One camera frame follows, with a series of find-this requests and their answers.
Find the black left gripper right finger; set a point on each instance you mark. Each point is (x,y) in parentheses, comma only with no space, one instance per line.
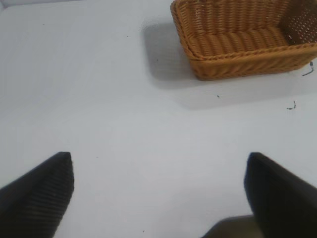
(280,198)

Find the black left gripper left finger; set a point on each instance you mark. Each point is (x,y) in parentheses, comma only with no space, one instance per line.
(32,196)

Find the brown woven wicker basket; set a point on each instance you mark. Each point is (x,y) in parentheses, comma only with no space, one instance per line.
(237,39)

